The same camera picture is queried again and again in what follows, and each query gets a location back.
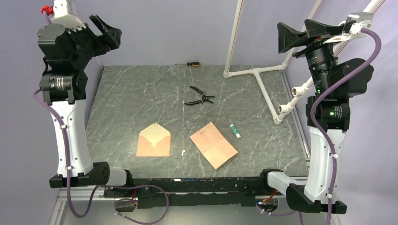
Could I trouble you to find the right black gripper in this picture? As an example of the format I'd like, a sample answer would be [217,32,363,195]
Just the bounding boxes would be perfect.
[277,18,344,95]

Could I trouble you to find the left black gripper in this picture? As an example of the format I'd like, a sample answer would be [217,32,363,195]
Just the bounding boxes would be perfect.
[64,14,121,69]

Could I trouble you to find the brown paper envelope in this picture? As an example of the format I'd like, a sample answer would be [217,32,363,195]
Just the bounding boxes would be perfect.
[136,123,171,157]

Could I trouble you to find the green white glue stick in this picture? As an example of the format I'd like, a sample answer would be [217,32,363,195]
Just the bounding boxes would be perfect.
[230,124,241,138]

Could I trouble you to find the brown paper letter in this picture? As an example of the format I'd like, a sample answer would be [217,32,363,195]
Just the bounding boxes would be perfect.
[190,122,238,170]

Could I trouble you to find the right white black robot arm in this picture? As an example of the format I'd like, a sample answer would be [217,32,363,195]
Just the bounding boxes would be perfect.
[258,13,381,214]

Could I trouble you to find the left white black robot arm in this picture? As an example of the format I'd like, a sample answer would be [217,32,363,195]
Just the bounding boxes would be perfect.
[37,0,135,197]

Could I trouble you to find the yellow black screwdriver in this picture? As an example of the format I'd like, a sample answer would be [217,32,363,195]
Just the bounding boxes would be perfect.
[175,61,201,67]

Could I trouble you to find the black pliers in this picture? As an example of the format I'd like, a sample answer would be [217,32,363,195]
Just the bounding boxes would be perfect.
[184,85,214,105]

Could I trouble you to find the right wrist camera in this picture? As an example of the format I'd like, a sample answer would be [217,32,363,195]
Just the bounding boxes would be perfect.
[323,12,374,44]

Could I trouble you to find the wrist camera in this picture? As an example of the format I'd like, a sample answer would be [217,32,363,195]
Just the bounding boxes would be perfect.
[323,12,374,44]
[41,0,75,24]

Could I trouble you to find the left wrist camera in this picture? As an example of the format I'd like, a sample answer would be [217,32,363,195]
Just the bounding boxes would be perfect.
[41,0,75,24]

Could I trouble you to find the white PVC pipe frame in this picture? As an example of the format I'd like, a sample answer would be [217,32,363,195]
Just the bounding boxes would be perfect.
[223,0,386,126]

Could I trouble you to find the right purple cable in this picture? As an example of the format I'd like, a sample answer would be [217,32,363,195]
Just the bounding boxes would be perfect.
[256,28,382,225]

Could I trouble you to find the purple cable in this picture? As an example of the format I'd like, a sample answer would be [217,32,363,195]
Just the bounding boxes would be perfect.
[256,28,382,225]
[32,89,170,225]

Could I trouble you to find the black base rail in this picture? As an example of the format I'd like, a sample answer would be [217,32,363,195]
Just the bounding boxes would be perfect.
[103,175,274,209]

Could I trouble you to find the aluminium frame rail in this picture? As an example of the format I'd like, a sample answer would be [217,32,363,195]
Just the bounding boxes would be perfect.
[49,177,341,225]

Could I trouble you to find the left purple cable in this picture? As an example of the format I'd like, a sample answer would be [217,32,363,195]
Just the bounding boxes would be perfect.
[32,89,170,225]

